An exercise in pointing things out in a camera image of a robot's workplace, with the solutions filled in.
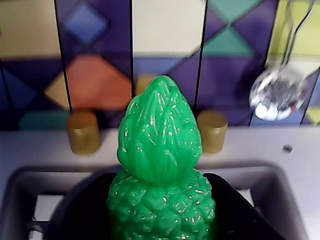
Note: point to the gold toy faucet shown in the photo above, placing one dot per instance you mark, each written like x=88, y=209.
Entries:
x=145, y=83

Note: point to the gold faucet knob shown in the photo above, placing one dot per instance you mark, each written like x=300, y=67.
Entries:
x=213, y=131
x=83, y=132

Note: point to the green toy pineapple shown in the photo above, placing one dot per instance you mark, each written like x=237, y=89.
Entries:
x=160, y=162

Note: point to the grey toy sink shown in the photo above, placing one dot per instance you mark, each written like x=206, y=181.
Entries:
x=270, y=190

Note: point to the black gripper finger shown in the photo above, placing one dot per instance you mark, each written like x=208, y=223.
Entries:
x=82, y=212
x=240, y=215

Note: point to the silver toy ladle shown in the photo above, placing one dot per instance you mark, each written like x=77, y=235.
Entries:
x=278, y=97

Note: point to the colourful geometric backsplash panel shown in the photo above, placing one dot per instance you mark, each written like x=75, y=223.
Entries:
x=100, y=50

